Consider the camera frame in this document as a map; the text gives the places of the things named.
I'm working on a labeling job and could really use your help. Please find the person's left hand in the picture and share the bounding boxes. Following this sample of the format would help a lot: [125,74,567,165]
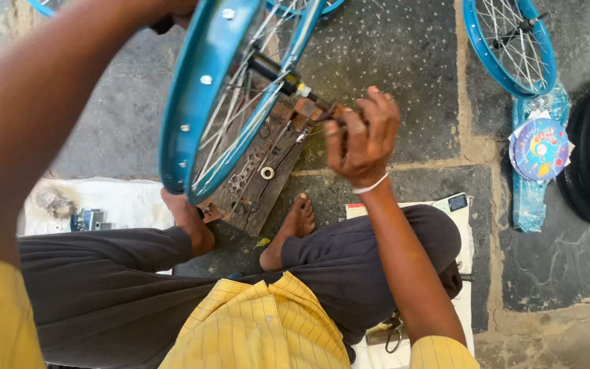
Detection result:
[147,0,199,36]

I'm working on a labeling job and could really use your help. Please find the person's right hand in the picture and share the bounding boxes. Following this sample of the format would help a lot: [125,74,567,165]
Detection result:
[325,85,401,191]

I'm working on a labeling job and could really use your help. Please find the blue spoked bicycle wheel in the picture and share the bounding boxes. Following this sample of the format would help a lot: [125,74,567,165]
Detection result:
[159,0,327,206]
[462,0,557,99]
[266,0,346,17]
[26,0,59,17]

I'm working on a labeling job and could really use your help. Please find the white wrist band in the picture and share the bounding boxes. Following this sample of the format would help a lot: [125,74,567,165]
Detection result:
[352,170,391,195]

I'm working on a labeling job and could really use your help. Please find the weathered wooden work board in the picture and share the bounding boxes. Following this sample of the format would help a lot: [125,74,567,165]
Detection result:
[198,96,338,237]

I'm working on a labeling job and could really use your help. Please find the flat multi-hole spanner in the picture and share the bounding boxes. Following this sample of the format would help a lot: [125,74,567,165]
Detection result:
[227,148,266,196]

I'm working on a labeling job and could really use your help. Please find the person's right foot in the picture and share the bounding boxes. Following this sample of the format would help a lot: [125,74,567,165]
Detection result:
[259,192,317,273]

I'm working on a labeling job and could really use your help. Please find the person's foot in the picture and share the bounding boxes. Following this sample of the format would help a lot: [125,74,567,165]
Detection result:
[160,187,217,258]
[259,192,317,273]

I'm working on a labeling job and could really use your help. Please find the stack of colourful round discs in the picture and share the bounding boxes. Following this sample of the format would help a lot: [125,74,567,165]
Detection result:
[508,117,572,182]

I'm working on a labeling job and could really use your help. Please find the blue plastic-wrapped package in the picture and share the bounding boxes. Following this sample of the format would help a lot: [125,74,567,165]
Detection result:
[510,83,571,234]

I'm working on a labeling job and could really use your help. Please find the person's left foot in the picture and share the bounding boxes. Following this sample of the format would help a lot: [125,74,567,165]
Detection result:
[160,187,217,258]

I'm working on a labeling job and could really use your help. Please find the white sack mat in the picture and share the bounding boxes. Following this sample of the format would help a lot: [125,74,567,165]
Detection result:
[345,193,476,369]

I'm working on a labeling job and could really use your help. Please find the person's yellow checked shirt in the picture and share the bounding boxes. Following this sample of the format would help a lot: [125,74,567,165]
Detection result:
[0,259,481,369]

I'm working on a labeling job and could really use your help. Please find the stained white cloth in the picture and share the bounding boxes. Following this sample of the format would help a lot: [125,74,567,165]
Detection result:
[17,176,176,237]

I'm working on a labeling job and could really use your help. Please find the blue and grey metal tool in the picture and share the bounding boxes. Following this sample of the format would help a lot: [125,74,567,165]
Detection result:
[69,208,115,232]

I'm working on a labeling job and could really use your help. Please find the person's dark trousers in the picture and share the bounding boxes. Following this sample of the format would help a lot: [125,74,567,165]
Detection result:
[17,204,464,369]

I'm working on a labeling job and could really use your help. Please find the rusty metal bracket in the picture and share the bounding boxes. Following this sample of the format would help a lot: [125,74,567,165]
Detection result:
[198,199,225,224]

